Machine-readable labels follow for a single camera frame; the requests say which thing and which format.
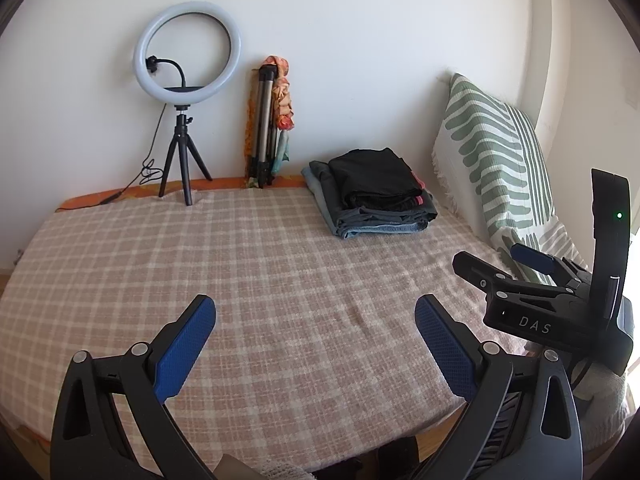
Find white ring light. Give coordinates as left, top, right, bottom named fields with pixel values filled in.
left=133, top=1, right=243, bottom=107

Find folded dark grey pants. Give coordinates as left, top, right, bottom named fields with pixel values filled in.
left=309, top=160, right=439, bottom=231

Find black mini tripod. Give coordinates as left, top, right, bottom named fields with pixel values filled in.
left=159, top=104, right=213, bottom=207

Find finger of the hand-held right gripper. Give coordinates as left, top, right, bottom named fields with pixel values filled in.
left=451, top=252, right=523, bottom=295
left=510, top=242, right=592, bottom=288

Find green striped pillow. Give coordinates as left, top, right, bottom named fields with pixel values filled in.
left=431, top=72, right=591, bottom=286

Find beige plaid blanket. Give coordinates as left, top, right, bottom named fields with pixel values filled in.
left=0, top=180, right=601, bottom=467

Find pile of folded clothes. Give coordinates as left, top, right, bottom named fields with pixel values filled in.
left=301, top=162, right=432, bottom=241

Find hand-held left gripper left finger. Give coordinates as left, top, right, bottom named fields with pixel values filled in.
left=50, top=294, right=217, bottom=480

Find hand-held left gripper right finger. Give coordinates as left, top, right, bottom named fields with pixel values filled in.
left=414, top=294, right=583, bottom=480

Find person's right hand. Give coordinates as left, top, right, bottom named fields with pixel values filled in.
left=570, top=360, right=632, bottom=428

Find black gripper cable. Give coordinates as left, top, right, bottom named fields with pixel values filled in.
left=567, top=357, right=593, bottom=401

